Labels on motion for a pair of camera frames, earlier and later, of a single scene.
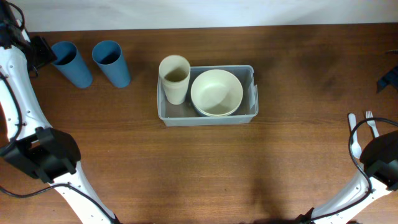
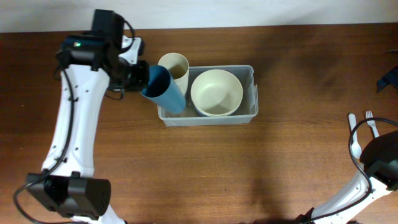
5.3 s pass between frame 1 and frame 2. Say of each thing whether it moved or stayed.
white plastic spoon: stayed
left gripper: moved
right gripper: stayed
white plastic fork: stayed
